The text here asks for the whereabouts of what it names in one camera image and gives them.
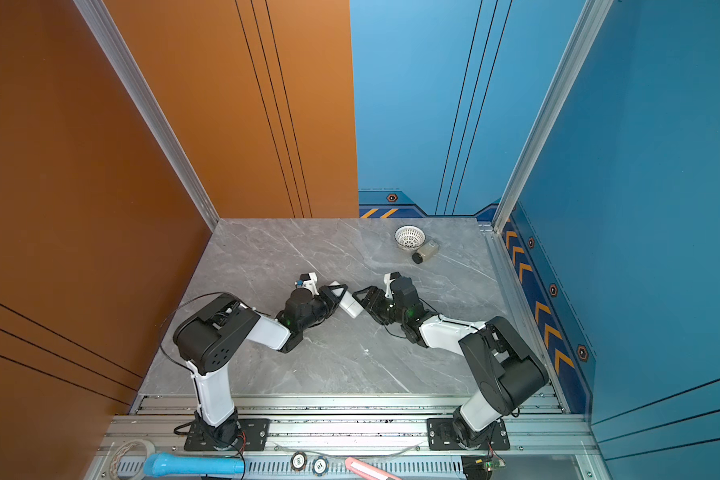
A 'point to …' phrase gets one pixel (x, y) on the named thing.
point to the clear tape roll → (113, 470)
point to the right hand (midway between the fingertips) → (354, 302)
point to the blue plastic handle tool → (164, 464)
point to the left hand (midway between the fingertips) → (350, 285)
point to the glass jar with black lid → (426, 252)
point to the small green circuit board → (495, 463)
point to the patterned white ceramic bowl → (409, 237)
